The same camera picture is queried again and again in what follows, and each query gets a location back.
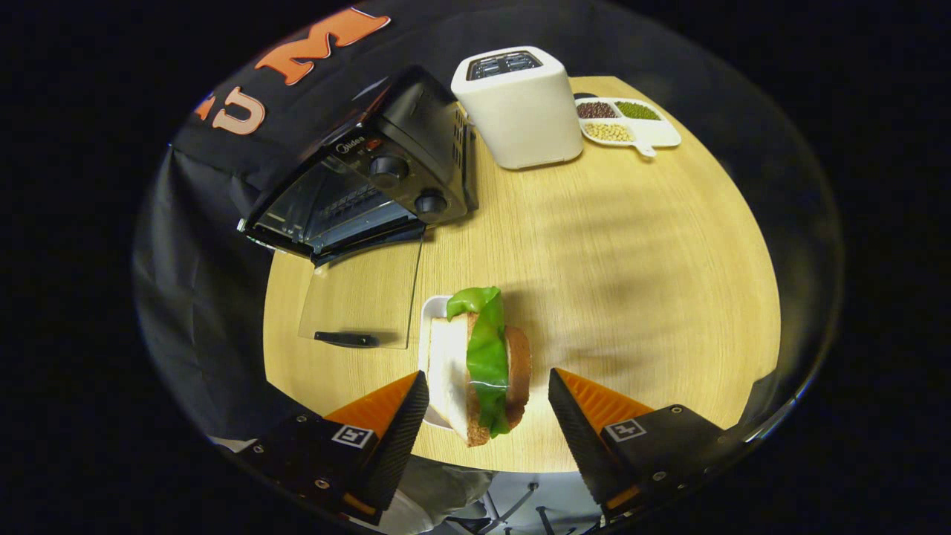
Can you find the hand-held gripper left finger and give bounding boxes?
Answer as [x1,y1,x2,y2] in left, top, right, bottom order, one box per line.
[212,370,431,527]

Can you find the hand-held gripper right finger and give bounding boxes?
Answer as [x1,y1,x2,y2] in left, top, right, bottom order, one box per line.
[548,367,744,522]

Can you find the sandwich with green lettuce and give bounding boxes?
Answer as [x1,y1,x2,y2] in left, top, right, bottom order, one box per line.
[429,286,533,449]

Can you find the black toaster oven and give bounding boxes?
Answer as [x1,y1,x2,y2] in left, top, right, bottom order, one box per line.
[237,65,481,351]

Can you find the white bread toaster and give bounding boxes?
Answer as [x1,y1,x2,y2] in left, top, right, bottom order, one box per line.
[450,45,585,171]

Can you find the metal chair base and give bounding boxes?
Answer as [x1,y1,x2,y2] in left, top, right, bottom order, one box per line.
[446,481,591,535]

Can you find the white rectangular plate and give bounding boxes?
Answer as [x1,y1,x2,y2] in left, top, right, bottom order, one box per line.
[417,294,455,432]

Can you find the white divided dish with beans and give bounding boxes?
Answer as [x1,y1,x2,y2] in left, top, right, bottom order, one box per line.
[573,92,683,159]

